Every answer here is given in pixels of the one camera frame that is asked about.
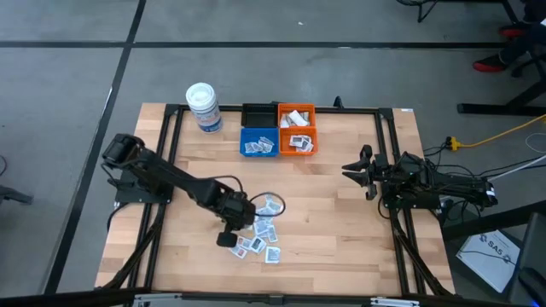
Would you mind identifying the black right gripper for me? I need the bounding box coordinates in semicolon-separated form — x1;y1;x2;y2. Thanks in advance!
342;144;392;200

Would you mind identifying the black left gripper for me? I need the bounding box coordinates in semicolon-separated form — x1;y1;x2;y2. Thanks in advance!
212;189;257;249

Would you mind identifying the orange plastic basket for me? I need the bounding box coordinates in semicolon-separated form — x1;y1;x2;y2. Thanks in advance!
277;102;317;128
278;126;319;157

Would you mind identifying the blue plastic basket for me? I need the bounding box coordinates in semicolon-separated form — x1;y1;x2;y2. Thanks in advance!
238;126;281;158

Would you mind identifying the black plastic basket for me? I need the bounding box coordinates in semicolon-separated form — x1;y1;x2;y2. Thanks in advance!
241;102;279;128

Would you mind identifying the white wipes canister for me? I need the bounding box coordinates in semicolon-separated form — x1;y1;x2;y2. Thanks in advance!
186;82;224;135

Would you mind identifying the black floor beam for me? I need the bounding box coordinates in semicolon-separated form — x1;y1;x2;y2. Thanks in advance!
441;199;546;240

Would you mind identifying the white printed paper sheet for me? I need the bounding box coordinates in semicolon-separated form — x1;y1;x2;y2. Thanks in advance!
455;229;521;294

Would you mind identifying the person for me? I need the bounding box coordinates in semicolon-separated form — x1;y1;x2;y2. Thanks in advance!
472;0;546;73

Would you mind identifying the black chair base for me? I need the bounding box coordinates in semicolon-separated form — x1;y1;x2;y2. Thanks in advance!
395;0;441;23

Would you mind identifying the black stand foot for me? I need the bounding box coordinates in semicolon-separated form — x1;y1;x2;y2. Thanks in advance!
0;184;34;206

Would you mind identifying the black floor cable bundle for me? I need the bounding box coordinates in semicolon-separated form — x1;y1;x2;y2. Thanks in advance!
421;142;546;223

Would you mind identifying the yellow extension cable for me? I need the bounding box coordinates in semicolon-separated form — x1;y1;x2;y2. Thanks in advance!
445;113;546;151

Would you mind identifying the black camera mount crossbar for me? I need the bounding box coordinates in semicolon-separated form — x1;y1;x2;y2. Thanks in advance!
0;287;546;307

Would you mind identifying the black desk leg frame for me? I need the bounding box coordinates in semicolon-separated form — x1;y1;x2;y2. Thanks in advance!
456;0;546;117

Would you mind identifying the white floor cable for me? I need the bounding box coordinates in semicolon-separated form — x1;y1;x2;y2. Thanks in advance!
485;132;546;183

